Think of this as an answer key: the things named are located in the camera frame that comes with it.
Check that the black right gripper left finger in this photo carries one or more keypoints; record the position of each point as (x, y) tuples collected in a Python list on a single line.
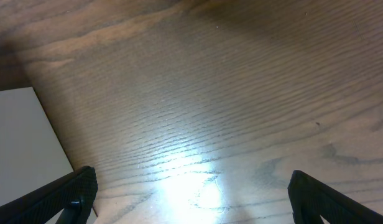
[(72, 196)]

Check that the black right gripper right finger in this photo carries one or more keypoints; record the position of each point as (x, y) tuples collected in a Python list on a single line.
[(313, 202)]

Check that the white cardboard box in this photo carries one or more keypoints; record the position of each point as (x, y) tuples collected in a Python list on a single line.
[(30, 153)]

